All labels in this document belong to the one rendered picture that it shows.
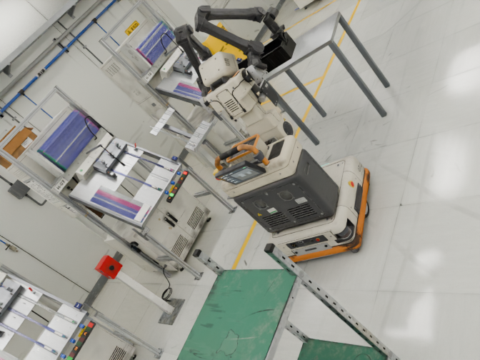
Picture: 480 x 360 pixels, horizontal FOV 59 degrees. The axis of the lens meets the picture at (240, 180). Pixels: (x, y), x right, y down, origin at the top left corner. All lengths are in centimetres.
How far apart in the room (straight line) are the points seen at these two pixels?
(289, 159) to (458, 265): 102
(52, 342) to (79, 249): 219
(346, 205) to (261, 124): 74
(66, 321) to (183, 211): 146
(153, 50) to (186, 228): 187
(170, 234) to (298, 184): 189
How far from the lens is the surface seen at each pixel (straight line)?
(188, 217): 417
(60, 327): 343
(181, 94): 444
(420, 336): 231
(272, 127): 272
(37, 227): 531
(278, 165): 238
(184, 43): 272
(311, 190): 249
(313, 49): 337
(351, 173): 288
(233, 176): 247
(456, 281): 238
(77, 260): 543
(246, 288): 162
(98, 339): 379
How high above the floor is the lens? 188
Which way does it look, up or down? 25 degrees down
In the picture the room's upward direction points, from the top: 46 degrees counter-clockwise
